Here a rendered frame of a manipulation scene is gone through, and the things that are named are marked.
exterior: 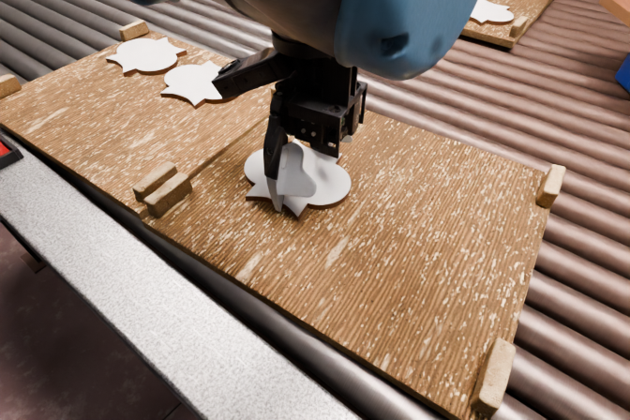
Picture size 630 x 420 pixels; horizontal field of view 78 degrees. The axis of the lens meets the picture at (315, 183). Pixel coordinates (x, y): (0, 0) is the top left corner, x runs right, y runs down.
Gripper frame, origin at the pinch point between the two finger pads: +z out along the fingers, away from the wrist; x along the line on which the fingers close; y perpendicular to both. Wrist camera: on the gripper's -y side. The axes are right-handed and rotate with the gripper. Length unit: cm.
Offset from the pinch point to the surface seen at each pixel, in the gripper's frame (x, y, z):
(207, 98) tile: 8.9, -21.3, -0.2
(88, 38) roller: 20, -63, 3
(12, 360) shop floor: -33, -90, 94
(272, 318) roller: -17.2, 6.6, 2.5
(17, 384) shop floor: -37, -82, 94
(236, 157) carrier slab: 0.1, -9.6, 0.7
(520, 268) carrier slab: -1.0, 28.0, 0.6
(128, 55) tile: 13.6, -43.4, -0.4
